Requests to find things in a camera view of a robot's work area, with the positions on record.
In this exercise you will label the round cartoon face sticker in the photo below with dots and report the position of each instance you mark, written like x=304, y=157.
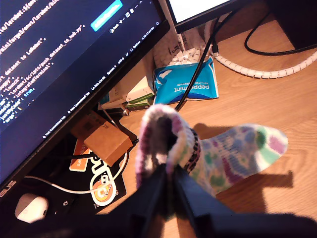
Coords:
x=102, y=191

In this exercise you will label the tie-dye Hugging Face sock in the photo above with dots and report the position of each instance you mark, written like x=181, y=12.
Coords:
x=235, y=148

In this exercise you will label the white screen computer monitor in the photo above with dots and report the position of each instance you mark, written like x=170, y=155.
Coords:
x=198, y=7

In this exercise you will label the plain brown cardboard box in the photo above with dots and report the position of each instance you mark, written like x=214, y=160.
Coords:
x=109, y=143

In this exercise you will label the white box with teal edge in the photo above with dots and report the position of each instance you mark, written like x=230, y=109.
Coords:
x=111, y=96

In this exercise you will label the white rounded small case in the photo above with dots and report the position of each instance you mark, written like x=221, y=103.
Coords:
x=31, y=208

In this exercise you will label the orange rectangular sticker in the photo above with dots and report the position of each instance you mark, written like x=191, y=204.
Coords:
x=79, y=158

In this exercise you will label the black pad with stickers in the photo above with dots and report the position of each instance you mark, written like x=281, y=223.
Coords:
x=62, y=188

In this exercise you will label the dark code computer monitor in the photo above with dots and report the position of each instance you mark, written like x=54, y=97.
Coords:
x=74, y=62

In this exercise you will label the blue peppermint packet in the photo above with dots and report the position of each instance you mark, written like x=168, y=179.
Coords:
x=178, y=84

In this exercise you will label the brown printed cardboard box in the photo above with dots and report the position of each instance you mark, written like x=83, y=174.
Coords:
x=84, y=126

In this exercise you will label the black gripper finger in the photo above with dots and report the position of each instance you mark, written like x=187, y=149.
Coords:
x=148, y=198
x=198, y=198

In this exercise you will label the white box with green stripe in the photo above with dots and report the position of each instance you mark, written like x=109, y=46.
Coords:
x=141, y=89

